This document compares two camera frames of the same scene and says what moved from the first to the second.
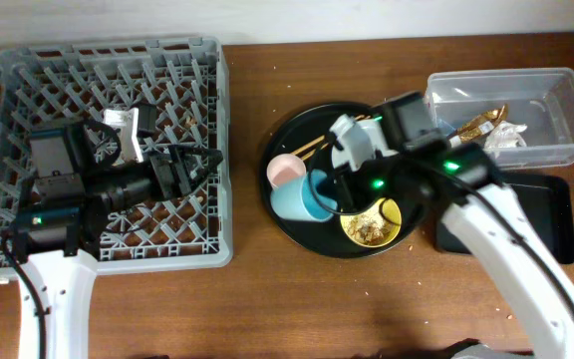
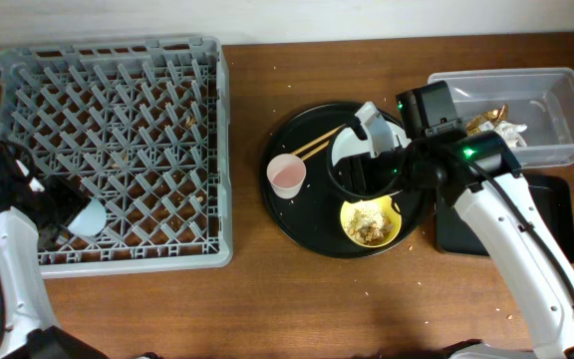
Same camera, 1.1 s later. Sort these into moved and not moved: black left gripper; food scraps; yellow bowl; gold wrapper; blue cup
Moved: blue cup; black left gripper
Not moved: food scraps; yellow bowl; gold wrapper
